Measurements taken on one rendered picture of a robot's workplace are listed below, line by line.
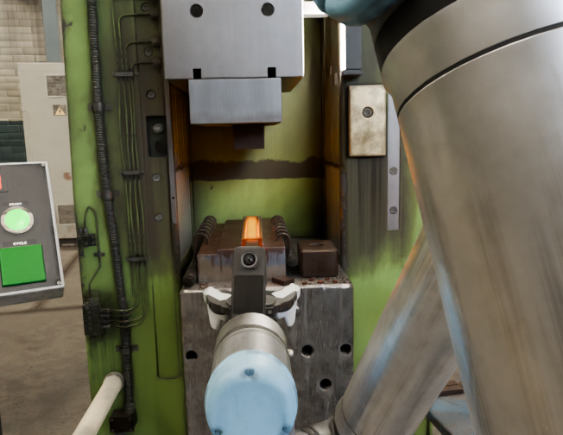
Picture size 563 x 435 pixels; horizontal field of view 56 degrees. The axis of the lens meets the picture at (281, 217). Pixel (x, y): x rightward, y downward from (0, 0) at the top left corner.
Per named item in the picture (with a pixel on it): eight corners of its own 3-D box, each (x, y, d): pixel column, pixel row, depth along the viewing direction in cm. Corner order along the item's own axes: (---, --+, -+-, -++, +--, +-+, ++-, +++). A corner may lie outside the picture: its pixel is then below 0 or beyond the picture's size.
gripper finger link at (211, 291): (192, 323, 86) (223, 339, 78) (189, 287, 85) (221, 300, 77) (208, 318, 87) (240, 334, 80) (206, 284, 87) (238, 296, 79)
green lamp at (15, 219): (27, 231, 104) (24, 210, 103) (3, 232, 103) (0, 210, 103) (34, 229, 107) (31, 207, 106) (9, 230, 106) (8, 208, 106)
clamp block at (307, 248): (338, 277, 122) (338, 249, 121) (301, 278, 121) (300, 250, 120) (331, 264, 134) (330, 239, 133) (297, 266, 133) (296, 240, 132)
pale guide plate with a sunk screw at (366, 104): (385, 155, 130) (386, 85, 127) (349, 156, 130) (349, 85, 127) (383, 155, 132) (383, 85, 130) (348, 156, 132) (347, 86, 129)
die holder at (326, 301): (354, 469, 123) (353, 284, 116) (190, 479, 121) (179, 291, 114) (323, 366, 178) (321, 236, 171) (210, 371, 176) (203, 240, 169)
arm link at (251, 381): (204, 468, 51) (199, 371, 50) (213, 403, 64) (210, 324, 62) (300, 463, 52) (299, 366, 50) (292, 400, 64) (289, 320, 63)
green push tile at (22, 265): (46, 279, 102) (41, 243, 104) (2, 285, 99) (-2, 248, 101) (46, 282, 103) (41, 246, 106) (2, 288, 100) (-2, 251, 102)
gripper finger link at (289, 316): (296, 314, 88) (265, 332, 81) (296, 280, 87) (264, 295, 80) (313, 318, 86) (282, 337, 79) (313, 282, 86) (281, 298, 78)
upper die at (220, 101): (281, 122, 116) (281, 77, 114) (190, 124, 115) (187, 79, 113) (275, 125, 157) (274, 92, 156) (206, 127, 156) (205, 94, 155)
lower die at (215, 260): (286, 279, 121) (285, 242, 120) (198, 282, 120) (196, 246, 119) (277, 242, 163) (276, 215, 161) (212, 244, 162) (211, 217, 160)
